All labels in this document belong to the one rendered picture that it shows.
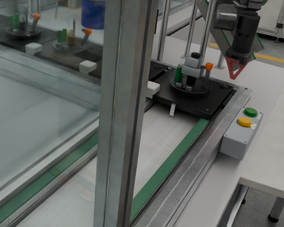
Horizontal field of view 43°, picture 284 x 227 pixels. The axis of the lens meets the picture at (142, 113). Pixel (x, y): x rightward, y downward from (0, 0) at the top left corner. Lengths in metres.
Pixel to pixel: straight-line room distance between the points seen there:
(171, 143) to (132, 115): 0.74
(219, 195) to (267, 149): 0.31
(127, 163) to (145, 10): 0.14
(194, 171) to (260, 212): 1.46
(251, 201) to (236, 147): 1.33
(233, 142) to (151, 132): 0.24
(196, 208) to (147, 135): 0.26
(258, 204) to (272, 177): 1.25
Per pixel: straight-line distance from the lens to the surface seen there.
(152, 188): 0.84
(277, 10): 5.29
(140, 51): 0.28
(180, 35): 2.45
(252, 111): 1.19
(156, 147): 1.01
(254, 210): 2.31
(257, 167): 1.14
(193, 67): 1.19
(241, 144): 1.04
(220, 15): 1.08
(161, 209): 0.79
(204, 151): 0.96
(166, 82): 1.26
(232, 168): 1.10
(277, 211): 2.25
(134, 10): 0.26
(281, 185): 1.11
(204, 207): 0.95
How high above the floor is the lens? 1.51
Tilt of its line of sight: 31 degrees down
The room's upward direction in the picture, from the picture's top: 7 degrees clockwise
